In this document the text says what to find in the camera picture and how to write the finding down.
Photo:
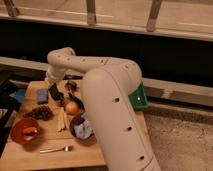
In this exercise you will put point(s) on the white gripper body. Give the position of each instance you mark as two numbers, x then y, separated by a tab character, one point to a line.
54	74

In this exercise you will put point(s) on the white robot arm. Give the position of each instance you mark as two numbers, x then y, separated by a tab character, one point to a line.
105	89

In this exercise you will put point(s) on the small metal cup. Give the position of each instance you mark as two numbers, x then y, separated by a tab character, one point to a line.
61	102

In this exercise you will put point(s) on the blue sponge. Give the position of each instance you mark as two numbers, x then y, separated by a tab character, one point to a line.
42	96

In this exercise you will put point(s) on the blue object on chair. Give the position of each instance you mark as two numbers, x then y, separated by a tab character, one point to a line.
19	94

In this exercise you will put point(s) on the orange fruit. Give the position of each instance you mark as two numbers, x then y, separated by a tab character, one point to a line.
72	108

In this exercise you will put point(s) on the bunch of dark grapes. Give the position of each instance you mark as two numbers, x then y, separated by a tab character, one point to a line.
40	113

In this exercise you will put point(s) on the wooden table board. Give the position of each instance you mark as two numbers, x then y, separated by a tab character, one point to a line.
17	157

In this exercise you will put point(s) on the red object in bowl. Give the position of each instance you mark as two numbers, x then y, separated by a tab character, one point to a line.
30	131

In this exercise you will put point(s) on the crumpled grey-blue cloth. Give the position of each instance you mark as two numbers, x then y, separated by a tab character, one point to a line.
82	127

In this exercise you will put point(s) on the orange bowl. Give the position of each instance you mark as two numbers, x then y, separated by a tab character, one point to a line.
17	131

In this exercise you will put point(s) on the green plastic tray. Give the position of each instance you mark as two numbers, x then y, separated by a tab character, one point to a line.
138	98

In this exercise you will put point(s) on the black handled knife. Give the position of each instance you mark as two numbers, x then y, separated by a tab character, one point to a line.
76	100

